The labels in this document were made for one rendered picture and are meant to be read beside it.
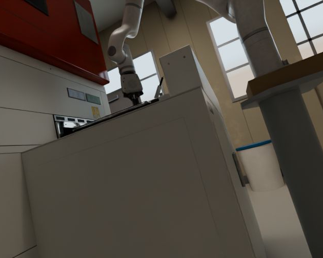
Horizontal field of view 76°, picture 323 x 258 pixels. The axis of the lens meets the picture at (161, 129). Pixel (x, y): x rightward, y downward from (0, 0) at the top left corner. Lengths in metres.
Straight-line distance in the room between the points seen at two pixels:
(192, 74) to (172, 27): 3.47
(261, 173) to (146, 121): 2.33
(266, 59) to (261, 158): 1.87
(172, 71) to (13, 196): 0.61
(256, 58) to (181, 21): 3.13
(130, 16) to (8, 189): 0.90
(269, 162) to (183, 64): 2.29
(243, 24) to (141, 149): 0.73
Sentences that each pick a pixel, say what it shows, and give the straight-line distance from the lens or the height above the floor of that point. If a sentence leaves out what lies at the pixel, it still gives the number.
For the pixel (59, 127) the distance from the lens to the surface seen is 0.96.
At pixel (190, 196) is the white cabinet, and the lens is 0.52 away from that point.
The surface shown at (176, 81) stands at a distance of 0.60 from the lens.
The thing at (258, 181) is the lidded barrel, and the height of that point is 0.12.
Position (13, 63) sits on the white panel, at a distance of 0.98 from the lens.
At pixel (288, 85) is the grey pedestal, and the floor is 0.81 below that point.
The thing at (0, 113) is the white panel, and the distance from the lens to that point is 0.85.
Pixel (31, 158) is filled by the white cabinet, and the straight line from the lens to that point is 0.81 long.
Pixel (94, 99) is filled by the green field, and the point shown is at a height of 1.10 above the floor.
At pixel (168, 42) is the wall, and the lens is 3.96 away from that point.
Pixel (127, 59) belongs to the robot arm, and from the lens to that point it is 1.11.
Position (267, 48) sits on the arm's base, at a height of 0.99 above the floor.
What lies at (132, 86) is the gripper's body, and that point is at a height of 1.06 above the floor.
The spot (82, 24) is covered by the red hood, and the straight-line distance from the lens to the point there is 1.43.
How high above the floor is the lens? 0.67
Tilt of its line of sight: 8 degrees up
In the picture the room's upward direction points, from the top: 15 degrees counter-clockwise
